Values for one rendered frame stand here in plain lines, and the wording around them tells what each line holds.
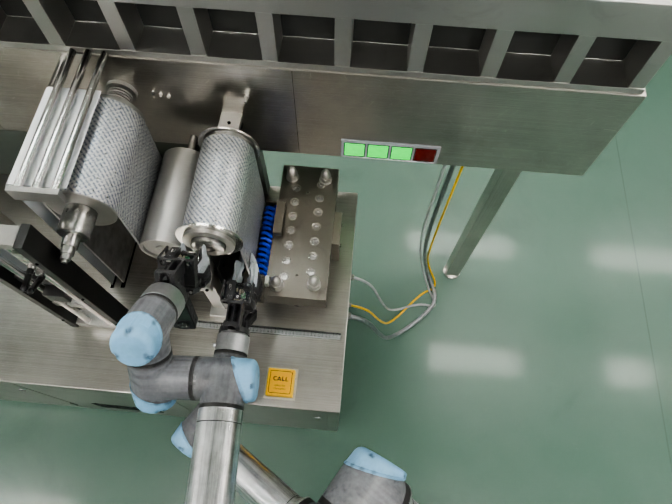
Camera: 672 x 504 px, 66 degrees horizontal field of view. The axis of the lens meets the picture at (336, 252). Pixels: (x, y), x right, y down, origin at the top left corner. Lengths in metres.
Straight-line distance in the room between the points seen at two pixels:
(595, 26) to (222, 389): 0.92
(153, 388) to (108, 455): 1.53
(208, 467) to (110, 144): 0.67
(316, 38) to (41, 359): 1.09
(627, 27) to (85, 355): 1.45
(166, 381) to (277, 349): 0.55
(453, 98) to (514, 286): 1.52
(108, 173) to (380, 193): 1.74
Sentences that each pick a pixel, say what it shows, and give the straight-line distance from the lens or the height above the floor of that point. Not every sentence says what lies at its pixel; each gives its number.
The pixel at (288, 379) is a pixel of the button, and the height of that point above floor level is 0.92.
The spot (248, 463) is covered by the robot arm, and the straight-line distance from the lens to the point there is 1.19.
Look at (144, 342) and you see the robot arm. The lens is 0.86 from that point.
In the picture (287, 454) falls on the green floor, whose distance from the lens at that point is 2.28.
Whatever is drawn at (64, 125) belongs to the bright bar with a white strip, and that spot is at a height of 1.45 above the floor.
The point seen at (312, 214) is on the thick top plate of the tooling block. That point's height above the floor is 1.03.
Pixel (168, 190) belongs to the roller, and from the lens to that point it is 1.27.
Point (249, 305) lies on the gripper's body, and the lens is 1.21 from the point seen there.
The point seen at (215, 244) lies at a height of 1.28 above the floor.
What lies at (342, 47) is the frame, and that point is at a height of 1.51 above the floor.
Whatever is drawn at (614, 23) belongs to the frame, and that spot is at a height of 1.61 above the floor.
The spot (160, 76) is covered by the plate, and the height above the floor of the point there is 1.39.
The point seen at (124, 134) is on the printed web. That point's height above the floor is 1.38.
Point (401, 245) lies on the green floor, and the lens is 2.54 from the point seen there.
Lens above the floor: 2.27
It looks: 65 degrees down
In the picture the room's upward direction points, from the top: 1 degrees clockwise
